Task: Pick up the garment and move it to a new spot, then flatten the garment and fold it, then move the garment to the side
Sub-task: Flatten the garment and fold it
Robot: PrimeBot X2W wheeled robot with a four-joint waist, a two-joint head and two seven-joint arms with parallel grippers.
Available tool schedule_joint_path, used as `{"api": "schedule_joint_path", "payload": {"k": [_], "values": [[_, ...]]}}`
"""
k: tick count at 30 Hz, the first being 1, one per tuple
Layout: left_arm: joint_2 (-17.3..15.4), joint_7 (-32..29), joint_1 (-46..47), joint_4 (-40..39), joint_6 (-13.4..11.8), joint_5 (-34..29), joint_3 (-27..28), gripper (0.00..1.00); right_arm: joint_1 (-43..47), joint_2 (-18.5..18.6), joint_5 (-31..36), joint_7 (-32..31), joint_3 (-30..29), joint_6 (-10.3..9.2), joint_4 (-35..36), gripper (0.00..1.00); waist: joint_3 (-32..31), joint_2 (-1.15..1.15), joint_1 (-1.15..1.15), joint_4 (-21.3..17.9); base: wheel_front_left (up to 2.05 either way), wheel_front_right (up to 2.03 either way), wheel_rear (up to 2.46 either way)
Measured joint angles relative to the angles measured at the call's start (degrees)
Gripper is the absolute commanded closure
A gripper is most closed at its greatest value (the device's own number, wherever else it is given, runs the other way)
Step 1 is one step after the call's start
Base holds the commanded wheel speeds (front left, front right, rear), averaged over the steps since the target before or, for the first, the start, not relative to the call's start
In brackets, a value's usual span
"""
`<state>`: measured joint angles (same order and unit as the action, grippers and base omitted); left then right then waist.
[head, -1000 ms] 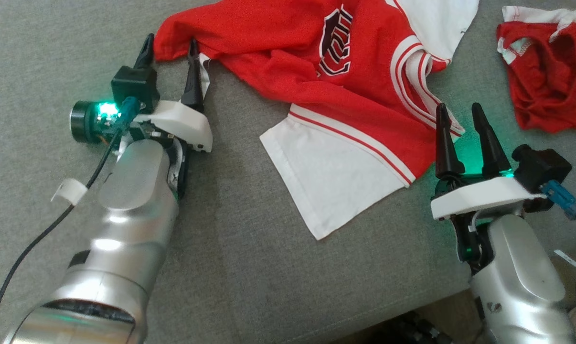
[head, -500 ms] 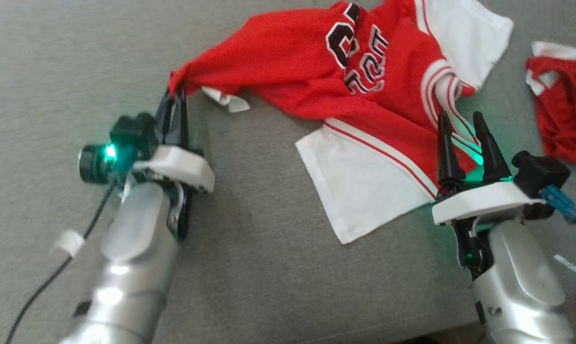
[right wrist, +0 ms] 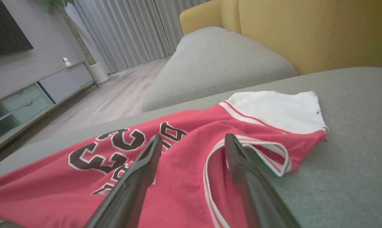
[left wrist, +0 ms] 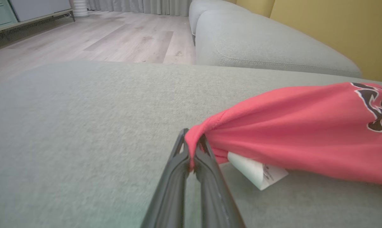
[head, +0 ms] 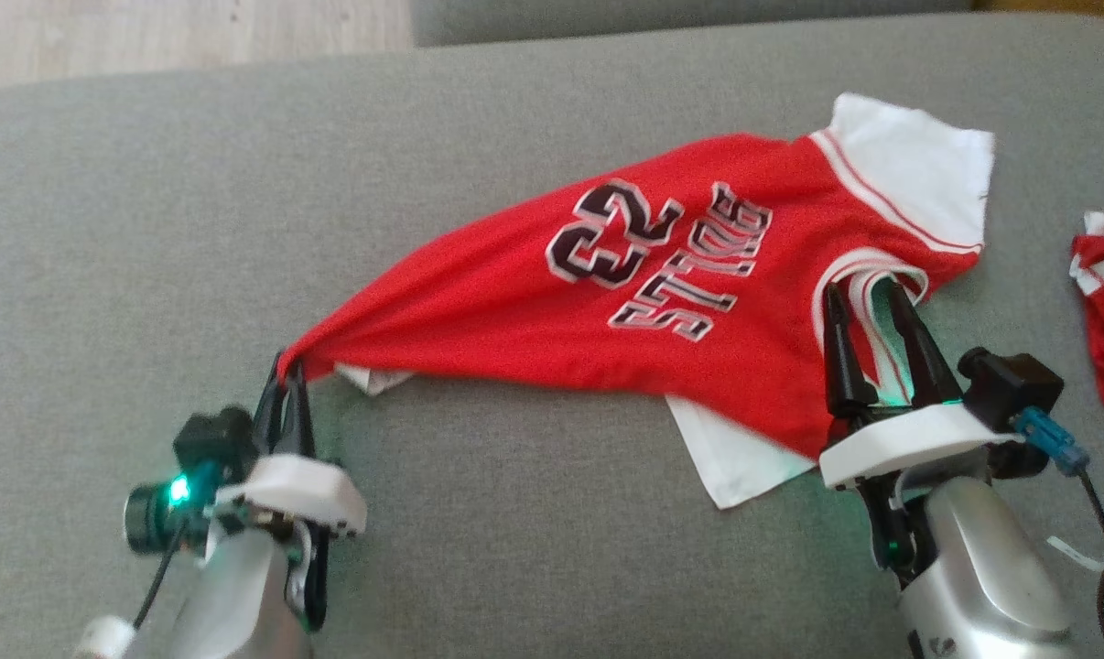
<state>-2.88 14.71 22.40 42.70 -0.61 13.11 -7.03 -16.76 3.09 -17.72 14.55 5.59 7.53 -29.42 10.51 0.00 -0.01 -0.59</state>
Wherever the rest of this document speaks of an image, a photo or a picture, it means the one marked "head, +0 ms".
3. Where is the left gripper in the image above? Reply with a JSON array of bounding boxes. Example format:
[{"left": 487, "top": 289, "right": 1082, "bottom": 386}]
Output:
[{"left": 215, "top": 353, "right": 368, "bottom": 538}]

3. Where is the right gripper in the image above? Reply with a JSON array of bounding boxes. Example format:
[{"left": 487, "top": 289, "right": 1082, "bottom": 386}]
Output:
[{"left": 817, "top": 280, "right": 1024, "bottom": 492}]

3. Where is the red basketball jersey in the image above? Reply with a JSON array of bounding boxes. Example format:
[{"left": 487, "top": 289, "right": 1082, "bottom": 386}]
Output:
[{"left": 277, "top": 92, "right": 997, "bottom": 511}]

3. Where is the light grey sofa cushion section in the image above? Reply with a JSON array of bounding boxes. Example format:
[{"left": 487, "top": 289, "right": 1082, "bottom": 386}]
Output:
[{"left": 408, "top": 0, "right": 979, "bottom": 49}]

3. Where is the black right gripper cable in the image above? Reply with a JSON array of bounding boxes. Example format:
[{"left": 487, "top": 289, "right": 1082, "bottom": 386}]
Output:
[{"left": 856, "top": 474, "right": 930, "bottom": 589}]

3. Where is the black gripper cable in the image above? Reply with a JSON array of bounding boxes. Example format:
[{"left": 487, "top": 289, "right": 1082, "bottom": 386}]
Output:
[
  {"left": 285, "top": 524, "right": 331, "bottom": 634},
  {"left": 856, "top": 474, "right": 930, "bottom": 589}
]

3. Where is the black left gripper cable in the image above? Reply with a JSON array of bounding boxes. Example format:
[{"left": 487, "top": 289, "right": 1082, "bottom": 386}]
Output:
[{"left": 285, "top": 524, "right": 331, "bottom": 634}]

